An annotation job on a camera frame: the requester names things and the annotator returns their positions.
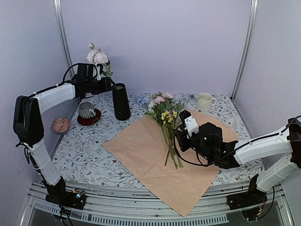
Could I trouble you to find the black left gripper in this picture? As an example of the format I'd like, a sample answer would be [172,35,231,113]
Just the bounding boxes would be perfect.
[87,76,117,95]

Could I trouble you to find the white rose stem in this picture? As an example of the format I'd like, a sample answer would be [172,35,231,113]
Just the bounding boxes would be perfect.
[86,43,115,86]

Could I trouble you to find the peach wrapping paper sheet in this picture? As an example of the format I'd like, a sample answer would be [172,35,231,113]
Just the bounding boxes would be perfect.
[102,108,239,218]

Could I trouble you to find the green paper flower bouquet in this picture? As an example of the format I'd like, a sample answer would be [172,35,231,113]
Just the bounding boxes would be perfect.
[135,92,185,169]

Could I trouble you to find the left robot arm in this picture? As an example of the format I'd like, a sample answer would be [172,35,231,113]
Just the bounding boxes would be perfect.
[13,63,115,186]

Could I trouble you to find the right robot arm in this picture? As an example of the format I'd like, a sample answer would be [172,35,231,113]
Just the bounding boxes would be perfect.
[174,112,301,205]

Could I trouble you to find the black tall vase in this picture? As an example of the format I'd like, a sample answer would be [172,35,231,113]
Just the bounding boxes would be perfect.
[112,83,131,121]

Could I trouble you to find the black white striped cup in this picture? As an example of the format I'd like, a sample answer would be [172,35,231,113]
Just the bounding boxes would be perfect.
[79,102,96,119]

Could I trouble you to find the red floral saucer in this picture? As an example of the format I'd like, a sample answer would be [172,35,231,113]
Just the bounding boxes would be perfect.
[77,109,101,126]

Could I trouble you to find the cream ceramic mug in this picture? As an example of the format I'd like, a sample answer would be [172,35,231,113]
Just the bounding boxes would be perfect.
[196,93,216,112]

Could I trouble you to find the red patterned bowl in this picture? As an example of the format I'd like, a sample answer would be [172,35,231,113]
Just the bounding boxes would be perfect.
[51,118,71,135]

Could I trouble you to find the floral patterned table mat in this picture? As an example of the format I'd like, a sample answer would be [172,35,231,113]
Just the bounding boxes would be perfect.
[52,93,265,188]

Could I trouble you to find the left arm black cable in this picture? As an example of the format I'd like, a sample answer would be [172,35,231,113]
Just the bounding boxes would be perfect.
[15,62,79,148]

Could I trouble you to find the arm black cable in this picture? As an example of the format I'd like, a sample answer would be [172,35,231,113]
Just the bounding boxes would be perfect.
[173,124,236,168]
[15,62,79,148]

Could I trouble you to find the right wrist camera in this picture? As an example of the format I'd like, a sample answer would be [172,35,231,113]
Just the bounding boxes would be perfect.
[180,110,199,140]

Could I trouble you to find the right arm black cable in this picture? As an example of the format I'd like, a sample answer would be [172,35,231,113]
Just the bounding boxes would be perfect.
[173,124,236,168]

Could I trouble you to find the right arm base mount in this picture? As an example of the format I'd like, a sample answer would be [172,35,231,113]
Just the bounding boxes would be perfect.
[226,174,275,222]

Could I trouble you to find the left aluminium post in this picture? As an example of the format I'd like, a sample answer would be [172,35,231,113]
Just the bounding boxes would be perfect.
[53,0,75,80]

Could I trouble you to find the aluminium post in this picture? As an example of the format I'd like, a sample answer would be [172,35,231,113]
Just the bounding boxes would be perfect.
[53,0,75,80]
[230,0,259,102]

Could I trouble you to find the aluminium frame rail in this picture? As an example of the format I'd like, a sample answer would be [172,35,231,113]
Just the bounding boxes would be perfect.
[21,182,297,226]

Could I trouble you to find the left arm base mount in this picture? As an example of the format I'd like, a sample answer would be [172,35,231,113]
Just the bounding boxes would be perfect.
[43,177,87,210]

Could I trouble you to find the right aluminium post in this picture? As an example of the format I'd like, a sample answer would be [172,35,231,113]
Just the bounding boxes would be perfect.
[230,0,259,102]

